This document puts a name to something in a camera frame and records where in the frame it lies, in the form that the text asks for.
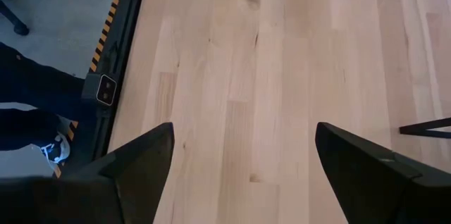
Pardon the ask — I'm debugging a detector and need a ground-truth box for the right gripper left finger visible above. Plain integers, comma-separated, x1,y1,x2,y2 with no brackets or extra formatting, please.
0,122,175,224

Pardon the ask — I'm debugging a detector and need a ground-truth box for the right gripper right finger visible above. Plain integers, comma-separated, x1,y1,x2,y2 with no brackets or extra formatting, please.
315,122,451,224

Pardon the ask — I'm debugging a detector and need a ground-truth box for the person's white shoe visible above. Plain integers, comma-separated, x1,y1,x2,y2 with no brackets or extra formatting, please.
39,131,71,164

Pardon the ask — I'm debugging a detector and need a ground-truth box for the person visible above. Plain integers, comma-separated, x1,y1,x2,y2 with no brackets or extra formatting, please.
0,42,87,151

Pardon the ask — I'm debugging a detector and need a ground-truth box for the yellow-black hazard tape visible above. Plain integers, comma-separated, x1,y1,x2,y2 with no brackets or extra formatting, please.
52,0,130,179

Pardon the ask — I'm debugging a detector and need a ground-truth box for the black office chair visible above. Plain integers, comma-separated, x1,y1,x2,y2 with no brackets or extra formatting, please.
0,0,56,37

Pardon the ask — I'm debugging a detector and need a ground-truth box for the grey table-level camera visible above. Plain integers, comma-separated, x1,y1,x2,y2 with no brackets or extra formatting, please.
80,72,119,108

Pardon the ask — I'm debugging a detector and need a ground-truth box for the black aluminium table frame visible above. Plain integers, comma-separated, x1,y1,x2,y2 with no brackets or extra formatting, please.
58,0,149,179

